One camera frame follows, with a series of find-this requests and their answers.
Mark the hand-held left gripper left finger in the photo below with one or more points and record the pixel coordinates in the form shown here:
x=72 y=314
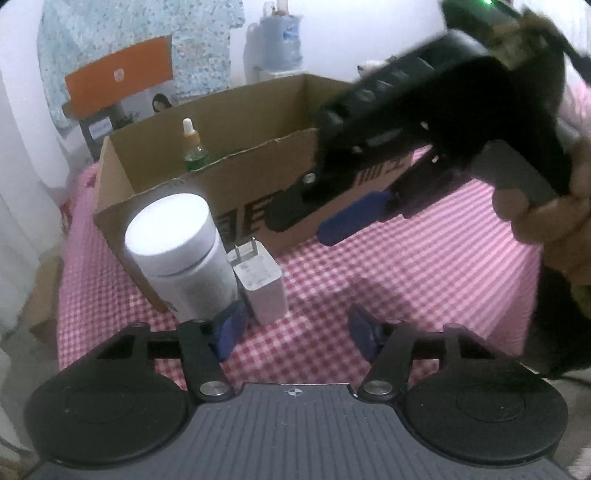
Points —
x=228 y=332

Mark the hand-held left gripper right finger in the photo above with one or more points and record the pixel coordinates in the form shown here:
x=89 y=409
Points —
x=364 y=332

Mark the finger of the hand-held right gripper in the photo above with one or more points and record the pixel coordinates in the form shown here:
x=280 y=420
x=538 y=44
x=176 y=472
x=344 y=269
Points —
x=355 y=217
x=291 y=205

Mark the white charger plug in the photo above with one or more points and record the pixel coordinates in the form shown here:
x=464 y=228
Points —
x=261 y=286

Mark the white round jar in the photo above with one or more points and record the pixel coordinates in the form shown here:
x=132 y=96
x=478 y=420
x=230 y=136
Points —
x=180 y=258

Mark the brown cardboard box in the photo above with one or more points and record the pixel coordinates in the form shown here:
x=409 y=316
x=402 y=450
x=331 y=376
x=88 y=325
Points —
x=258 y=115

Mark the green glass dropper bottle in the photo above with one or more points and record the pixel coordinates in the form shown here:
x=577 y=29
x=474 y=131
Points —
x=196 y=154

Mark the person's right hand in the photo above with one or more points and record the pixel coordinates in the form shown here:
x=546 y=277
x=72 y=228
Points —
x=554 y=221

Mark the red white checkered tablecloth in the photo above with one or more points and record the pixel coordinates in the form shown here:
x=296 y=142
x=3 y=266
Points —
x=415 y=286

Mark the water dispenser bottle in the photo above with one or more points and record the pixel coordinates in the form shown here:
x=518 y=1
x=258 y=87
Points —
x=251 y=50

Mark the clear water jug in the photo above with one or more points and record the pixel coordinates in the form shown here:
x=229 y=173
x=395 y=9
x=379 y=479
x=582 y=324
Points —
x=281 y=41

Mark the floral curtain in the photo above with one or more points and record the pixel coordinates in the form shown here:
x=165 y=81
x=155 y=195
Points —
x=203 y=46

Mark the orange and white carton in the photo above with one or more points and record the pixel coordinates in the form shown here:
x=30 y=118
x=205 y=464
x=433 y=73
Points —
x=120 y=74

